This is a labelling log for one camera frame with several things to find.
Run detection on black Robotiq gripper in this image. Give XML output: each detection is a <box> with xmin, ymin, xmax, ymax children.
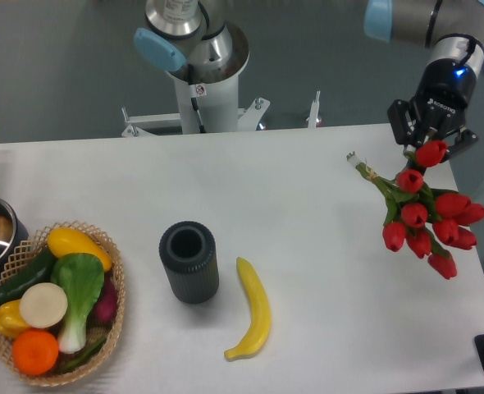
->
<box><xmin>387</xmin><ymin>58</ymin><xmax>479</xmax><ymax>163</ymax></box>

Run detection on red tulip bouquet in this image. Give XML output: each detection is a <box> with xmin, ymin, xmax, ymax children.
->
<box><xmin>346</xmin><ymin>140</ymin><xmax>484</xmax><ymax>280</ymax></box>

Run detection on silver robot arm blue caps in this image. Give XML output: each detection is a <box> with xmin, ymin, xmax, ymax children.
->
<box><xmin>363</xmin><ymin>0</ymin><xmax>484</xmax><ymax>160</ymax></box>

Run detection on yellow plastic banana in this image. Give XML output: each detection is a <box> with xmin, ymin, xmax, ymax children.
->
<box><xmin>224</xmin><ymin>257</ymin><xmax>272</xmax><ymax>361</ymax></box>

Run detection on dark grey ribbed vase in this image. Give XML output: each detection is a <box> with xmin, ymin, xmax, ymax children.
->
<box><xmin>158</xmin><ymin>221</ymin><xmax>219</xmax><ymax>305</ymax></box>

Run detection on purple red onion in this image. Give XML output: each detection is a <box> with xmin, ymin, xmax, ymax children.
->
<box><xmin>92</xmin><ymin>277</ymin><xmax>118</xmax><ymax>323</ymax></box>

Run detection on green bok choy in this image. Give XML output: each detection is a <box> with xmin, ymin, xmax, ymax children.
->
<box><xmin>51</xmin><ymin>253</ymin><xmax>104</xmax><ymax>354</ymax></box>

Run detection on yellow squash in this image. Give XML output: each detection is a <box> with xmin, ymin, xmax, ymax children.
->
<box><xmin>47</xmin><ymin>227</ymin><xmax>113</xmax><ymax>272</ymax></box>

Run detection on woven wicker basket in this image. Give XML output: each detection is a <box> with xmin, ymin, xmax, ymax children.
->
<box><xmin>0</xmin><ymin>221</ymin><xmax>126</xmax><ymax>387</ymax></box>

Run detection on dark green cucumber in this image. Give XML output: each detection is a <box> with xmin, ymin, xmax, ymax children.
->
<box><xmin>0</xmin><ymin>246</ymin><xmax>57</xmax><ymax>307</ymax></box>

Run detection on green chili pepper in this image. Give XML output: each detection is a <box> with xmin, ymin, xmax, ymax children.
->
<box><xmin>57</xmin><ymin>336</ymin><xmax>107</xmax><ymax>374</ymax></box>

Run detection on white round radish slice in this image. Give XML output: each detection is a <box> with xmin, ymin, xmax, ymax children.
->
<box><xmin>20</xmin><ymin>282</ymin><xmax>68</xmax><ymax>328</ymax></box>

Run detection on orange fruit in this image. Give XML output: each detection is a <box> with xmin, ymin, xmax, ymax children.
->
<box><xmin>11</xmin><ymin>329</ymin><xmax>59</xmax><ymax>376</ymax></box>

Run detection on yellow bell pepper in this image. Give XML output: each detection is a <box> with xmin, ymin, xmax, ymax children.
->
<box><xmin>0</xmin><ymin>300</ymin><xmax>31</xmax><ymax>339</ymax></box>

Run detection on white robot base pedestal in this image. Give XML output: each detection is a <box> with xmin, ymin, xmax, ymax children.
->
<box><xmin>133</xmin><ymin>0</ymin><xmax>250</xmax><ymax>135</ymax></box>

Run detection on white metal frame bracket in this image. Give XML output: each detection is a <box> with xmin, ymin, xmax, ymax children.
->
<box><xmin>121</xmin><ymin>90</ymin><xmax>322</xmax><ymax>138</ymax></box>

